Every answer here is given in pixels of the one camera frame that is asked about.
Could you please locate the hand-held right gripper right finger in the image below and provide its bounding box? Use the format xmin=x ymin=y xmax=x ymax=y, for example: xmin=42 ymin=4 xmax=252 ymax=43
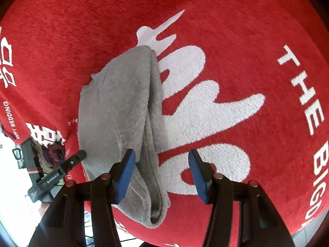
xmin=188 ymin=149 xmax=296 ymax=247

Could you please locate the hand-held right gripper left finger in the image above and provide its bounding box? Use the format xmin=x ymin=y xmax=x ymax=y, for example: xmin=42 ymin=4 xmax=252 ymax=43
xmin=28 ymin=149 xmax=136 ymax=247

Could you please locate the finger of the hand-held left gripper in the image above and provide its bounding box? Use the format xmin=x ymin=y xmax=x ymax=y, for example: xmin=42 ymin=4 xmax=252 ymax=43
xmin=55 ymin=150 xmax=87 ymax=175

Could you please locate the grey towel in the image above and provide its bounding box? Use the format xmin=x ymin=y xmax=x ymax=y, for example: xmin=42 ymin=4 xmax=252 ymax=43
xmin=78 ymin=45 xmax=171 ymax=229

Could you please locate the dark red patterned cloth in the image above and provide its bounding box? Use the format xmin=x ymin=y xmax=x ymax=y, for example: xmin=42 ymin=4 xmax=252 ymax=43
xmin=42 ymin=140 xmax=67 ymax=166

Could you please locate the black bag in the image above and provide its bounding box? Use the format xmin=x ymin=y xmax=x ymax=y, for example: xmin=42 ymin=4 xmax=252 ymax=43
xmin=20 ymin=138 xmax=43 ymax=174

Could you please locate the red printed blanket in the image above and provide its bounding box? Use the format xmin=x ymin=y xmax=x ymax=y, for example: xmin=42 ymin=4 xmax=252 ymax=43
xmin=0 ymin=0 xmax=329 ymax=247

